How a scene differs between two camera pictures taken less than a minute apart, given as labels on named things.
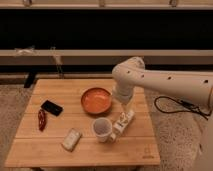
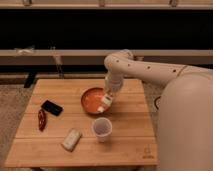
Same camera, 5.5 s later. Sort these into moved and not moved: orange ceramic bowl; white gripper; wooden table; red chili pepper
Moved: white gripper
Not moved: wooden table; orange ceramic bowl; red chili pepper
